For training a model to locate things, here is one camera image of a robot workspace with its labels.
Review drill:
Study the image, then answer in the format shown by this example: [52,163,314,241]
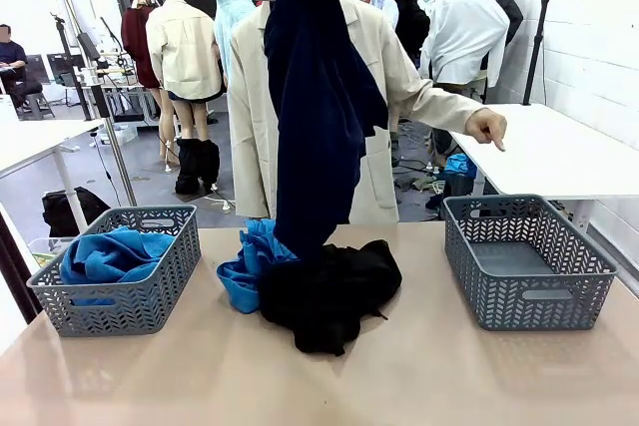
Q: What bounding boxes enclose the navy blue garment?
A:
[263,0,389,260]

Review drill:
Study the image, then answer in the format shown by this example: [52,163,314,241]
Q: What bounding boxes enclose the person's right forearm beige sleeve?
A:
[228,136,271,220]

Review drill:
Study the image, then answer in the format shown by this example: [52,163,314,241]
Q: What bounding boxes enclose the person's left forearm beige sleeve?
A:
[398,81,483,136]

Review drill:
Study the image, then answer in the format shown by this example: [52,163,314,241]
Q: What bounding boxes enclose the person's left hand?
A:
[464,107,508,153]

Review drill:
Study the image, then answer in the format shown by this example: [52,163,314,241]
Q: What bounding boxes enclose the mannequin in light blue fleece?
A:
[214,0,257,86]

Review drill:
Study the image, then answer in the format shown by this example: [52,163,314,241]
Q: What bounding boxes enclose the person in beige blazer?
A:
[227,0,508,226]

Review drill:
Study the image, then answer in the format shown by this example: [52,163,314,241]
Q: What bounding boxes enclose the mannequin in cream jacket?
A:
[145,0,225,148]

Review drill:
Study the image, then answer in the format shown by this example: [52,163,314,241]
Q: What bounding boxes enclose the mannequin in white shirt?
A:
[418,0,511,98]

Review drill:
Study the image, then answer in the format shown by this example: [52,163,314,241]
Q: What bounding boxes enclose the mannequin in maroon top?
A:
[121,0,180,171]

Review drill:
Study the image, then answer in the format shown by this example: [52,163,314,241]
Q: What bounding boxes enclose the mannequin in black white jacket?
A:
[473,0,524,48]

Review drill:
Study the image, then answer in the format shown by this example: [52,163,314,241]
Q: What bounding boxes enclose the black trousers on floor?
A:
[174,137,222,196]

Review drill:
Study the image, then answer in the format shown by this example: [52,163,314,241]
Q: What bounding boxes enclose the black tripod stand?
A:
[521,0,556,107]

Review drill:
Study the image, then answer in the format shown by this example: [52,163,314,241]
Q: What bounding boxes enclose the blue bag under table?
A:
[442,153,479,179]

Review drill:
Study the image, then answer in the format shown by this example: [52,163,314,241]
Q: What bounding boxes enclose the slanted metal pole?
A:
[47,0,139,208]

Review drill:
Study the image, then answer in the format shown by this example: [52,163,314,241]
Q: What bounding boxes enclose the black light stand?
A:
[49,11,94,122]

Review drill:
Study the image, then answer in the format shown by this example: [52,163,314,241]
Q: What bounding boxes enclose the dark stool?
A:
[22,91,56,121]

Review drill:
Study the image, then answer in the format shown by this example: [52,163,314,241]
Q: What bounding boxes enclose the seated person in dark shirt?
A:
[0,24,29,111]

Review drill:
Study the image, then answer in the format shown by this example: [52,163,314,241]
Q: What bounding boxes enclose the large white table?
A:
[448,103,639,230]

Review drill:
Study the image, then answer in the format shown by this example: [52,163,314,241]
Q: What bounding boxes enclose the small white table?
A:
[0,118,106,232]

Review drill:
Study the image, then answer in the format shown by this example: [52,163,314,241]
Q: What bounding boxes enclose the black garment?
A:
[257,238,403,357]

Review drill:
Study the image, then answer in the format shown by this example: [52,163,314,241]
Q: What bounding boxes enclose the black bag on floor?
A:
[41,186,112,238]

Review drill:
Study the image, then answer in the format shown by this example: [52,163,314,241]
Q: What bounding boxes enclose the clear plastic box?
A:
[27,235,76,268]

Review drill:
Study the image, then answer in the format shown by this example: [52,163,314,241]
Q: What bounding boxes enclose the grey woven plastic basket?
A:
[442,194,619,331]
[27,204,202,337]

